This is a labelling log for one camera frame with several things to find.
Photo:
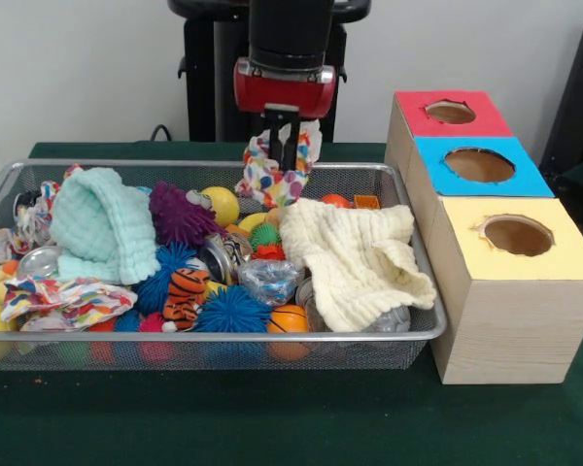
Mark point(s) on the purple spiky toy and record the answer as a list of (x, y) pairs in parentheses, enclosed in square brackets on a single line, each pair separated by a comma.
[(180, 213)]

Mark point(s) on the blue spiky ball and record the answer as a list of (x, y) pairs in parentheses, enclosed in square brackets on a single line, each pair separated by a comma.
[(233, 310)]

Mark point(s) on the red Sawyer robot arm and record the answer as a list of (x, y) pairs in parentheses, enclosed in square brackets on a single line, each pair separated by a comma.
[(291, 29)]

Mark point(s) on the cream knitted cloth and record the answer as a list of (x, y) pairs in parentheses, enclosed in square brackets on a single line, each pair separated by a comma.
[(350, 252)]

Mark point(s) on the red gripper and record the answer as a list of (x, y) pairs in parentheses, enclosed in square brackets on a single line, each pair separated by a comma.
[(286, 92)]

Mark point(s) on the tiger plush toy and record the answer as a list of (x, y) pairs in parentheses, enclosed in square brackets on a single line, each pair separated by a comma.
[(187, 291)]

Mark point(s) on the mint green cloth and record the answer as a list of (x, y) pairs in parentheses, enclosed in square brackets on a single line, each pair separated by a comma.
[(102, 223)]

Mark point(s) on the wooden box with three holes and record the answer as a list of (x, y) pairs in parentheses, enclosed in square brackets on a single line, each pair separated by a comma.
[(510, 335)]

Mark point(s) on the colourful printed cloth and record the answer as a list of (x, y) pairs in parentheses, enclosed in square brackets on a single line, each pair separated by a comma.
[(272, 187), (34, 218), (68, 301)]

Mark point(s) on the small orange basketball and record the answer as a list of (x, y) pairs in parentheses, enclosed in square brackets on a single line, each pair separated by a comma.
[(287, 319)]

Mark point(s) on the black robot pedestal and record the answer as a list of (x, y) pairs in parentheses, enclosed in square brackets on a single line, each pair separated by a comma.
[(204, 87)]

